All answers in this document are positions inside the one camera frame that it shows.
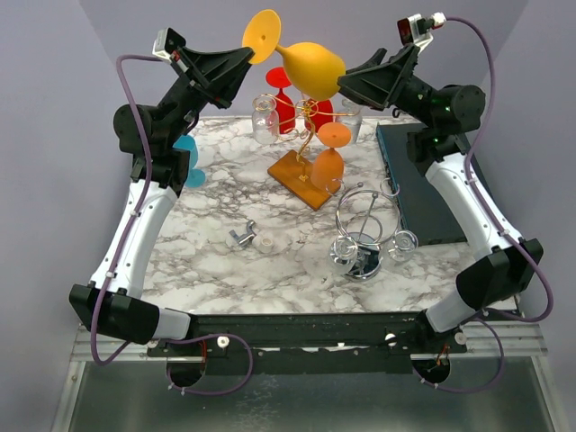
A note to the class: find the white cylinder fitting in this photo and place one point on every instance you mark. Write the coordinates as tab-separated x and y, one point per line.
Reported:
264	244

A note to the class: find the blue wine glass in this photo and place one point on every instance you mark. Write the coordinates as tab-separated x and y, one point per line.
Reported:
196	177

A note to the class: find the left clear wine glass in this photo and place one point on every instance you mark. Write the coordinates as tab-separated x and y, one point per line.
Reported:
265	120

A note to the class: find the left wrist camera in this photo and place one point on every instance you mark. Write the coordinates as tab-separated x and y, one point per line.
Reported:
167	41

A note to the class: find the red wine glass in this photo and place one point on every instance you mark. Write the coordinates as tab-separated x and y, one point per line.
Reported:
316	113
277	78

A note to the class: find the right clear wine glass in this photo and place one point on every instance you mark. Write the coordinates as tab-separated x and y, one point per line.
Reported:
351	116

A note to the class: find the orange wine glass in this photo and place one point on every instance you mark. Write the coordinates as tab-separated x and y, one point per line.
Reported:
328	167

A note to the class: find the left red wine glass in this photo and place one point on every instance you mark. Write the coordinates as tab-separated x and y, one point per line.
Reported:
277	78

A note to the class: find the yellow wine glass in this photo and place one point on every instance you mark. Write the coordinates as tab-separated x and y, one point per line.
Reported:
311	68

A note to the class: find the aluminium rail frame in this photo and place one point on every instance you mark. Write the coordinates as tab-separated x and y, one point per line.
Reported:
501	383

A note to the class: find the gold wire wine glass rack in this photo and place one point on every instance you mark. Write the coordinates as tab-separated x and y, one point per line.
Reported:
293	170

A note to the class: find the right red wine glass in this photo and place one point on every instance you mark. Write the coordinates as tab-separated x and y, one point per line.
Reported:
316	113

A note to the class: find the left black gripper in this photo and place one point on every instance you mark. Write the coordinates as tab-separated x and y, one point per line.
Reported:
211	72

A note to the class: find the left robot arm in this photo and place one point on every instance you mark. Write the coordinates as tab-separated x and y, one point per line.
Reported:
110	304

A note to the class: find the clear wine glass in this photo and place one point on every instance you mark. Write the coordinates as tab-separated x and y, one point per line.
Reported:
265	120
351	116

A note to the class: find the chrome wire glass rack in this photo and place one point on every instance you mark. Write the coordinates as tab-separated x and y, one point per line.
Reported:
370	216

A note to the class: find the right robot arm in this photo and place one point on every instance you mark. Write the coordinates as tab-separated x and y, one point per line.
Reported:
504	261

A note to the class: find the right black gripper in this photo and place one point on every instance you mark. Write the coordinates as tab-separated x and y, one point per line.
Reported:
381	85

